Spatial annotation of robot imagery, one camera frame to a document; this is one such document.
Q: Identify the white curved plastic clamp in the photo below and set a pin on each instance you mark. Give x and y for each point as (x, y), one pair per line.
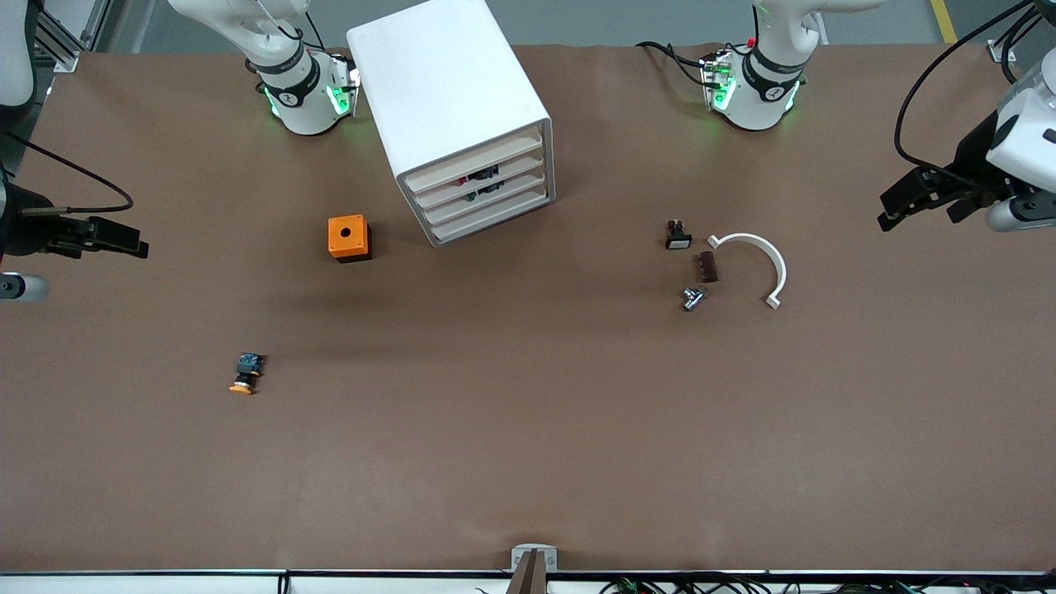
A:
(747, 238)

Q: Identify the brown cylindrical capacitor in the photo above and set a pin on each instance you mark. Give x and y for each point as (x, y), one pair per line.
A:
(705, 266)

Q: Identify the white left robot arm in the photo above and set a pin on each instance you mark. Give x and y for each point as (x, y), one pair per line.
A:
(759, 91)

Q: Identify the aluminium frame post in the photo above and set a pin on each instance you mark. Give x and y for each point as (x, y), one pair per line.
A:
(66, 59)
(1002, 52)

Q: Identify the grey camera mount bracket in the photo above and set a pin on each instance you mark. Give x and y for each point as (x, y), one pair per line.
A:
(532, 569)

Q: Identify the orange push button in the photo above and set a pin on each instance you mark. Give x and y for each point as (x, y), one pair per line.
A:
(245, 371)

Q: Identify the black green push button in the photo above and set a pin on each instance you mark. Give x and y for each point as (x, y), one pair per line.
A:
(488, 190)

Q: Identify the orange button box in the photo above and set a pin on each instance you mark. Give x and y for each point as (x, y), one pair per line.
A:
(355, 227)

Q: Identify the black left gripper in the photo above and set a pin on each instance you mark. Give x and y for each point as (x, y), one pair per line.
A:
(972, 159)

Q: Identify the white square push button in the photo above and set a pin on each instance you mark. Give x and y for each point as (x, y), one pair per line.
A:
(679, 241)

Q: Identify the chrome valve fitting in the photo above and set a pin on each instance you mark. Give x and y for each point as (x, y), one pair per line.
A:
(691, 299)

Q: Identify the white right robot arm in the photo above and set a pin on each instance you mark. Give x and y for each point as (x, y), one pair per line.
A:
(305, 107)

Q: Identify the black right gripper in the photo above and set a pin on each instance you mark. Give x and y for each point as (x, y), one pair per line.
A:
(23, 224)

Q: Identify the black red push button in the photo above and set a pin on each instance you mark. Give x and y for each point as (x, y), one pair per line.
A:
(485, 173)

